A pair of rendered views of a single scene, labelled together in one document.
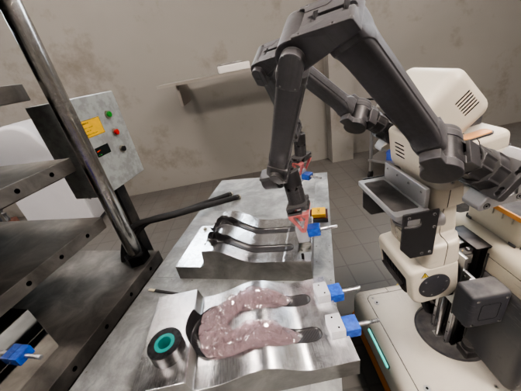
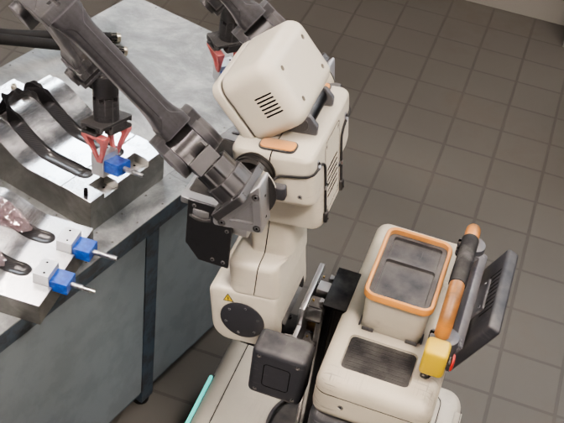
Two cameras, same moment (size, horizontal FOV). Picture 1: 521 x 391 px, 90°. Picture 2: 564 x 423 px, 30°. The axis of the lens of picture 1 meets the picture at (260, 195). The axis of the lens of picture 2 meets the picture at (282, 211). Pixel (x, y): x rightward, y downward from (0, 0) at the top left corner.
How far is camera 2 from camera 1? 1.65 m
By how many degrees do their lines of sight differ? 17
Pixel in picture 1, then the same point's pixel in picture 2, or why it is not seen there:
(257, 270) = (30, 181)
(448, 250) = (258, 277)
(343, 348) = (34, 292)
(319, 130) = not seen: outside the picture
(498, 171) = (218, 188)
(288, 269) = (65, 201)
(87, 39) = not seen: outside the picture
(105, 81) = not seen: outside the picture
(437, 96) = (236, 82)
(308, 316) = (33, 254)
